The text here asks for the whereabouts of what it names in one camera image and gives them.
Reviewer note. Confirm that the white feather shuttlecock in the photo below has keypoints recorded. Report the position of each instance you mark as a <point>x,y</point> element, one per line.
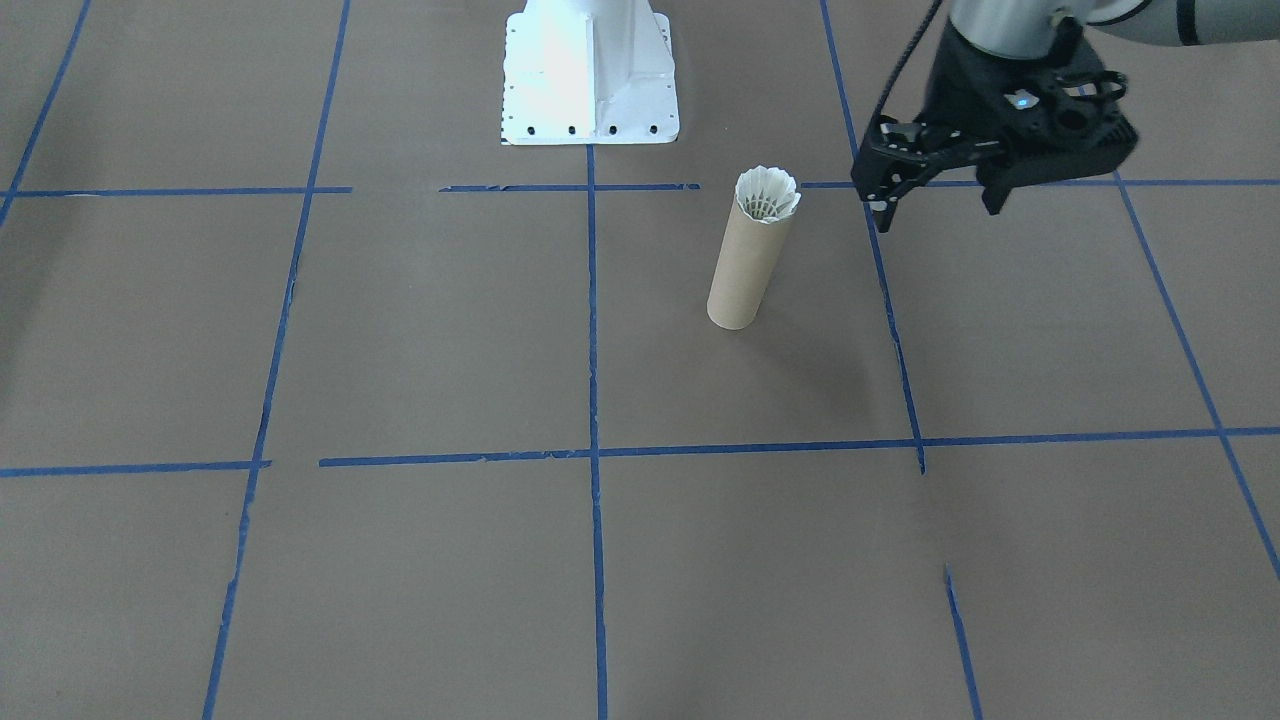
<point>768,190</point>

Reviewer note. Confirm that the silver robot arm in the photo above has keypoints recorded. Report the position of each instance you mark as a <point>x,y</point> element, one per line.
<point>1100,18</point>

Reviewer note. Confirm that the brown cardboard tube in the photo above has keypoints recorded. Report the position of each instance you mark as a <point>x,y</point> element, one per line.
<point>745,265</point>

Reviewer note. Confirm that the white column stand with plate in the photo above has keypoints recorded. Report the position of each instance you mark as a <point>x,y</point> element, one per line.
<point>590,80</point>

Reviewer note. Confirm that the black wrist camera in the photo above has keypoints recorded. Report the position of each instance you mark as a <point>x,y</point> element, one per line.
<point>1090,105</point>

